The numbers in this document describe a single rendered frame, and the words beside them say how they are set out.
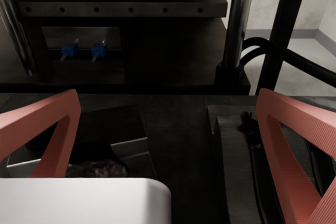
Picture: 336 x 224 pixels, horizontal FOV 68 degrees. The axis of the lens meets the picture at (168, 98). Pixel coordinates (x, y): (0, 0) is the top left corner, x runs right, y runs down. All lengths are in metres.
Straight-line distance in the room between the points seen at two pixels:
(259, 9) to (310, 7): 0.59
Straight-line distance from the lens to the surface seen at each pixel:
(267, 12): 3.32
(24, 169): 0.55
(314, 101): 0.90
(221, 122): 0.52
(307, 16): 3.54
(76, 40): 0.97
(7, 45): 1.38
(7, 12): 0.98
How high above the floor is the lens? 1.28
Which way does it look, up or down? 37 degrees down
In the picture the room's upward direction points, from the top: straight up
